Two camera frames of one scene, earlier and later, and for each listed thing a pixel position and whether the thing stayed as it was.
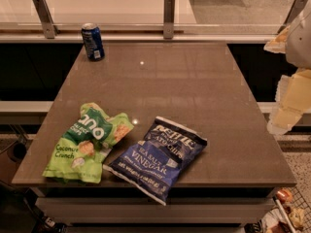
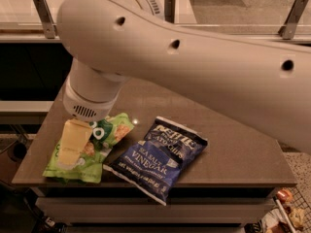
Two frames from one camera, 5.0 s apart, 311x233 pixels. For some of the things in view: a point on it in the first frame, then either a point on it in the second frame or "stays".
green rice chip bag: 79,152 stays
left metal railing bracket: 45,16 stays
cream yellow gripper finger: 293,101 → 88,95
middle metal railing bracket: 169,16 stays
